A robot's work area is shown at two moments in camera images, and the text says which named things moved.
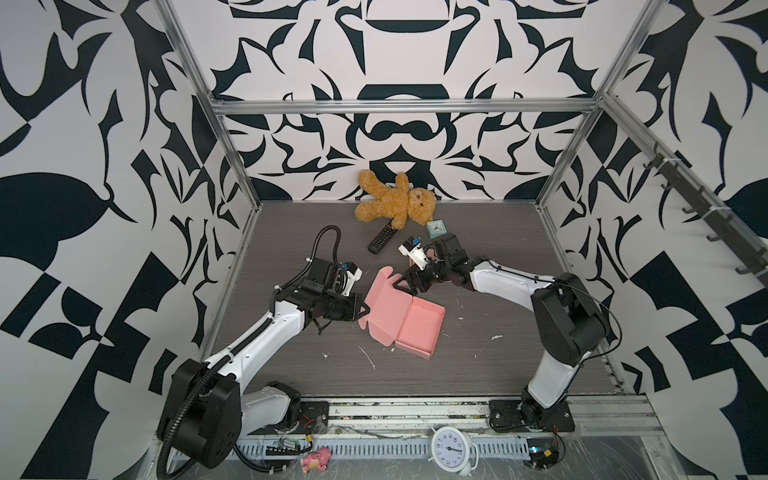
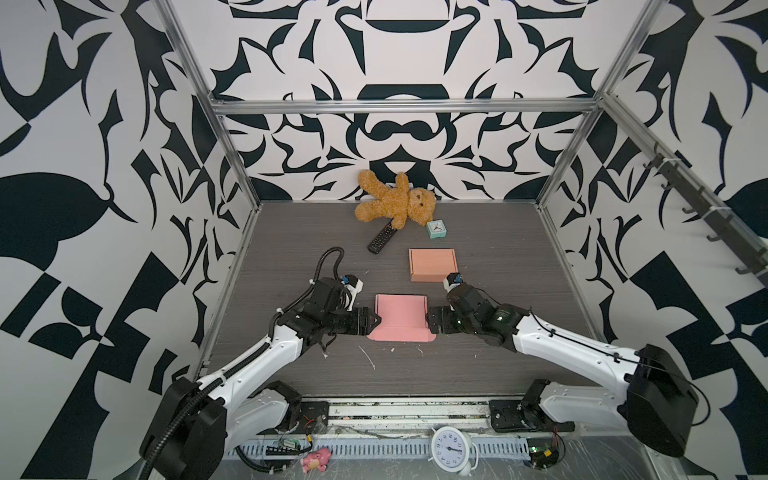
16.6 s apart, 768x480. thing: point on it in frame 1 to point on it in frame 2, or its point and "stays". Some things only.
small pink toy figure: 318,459 stays
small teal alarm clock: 436,228 stays
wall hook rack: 720,218 stays
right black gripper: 410,277 to 443,313
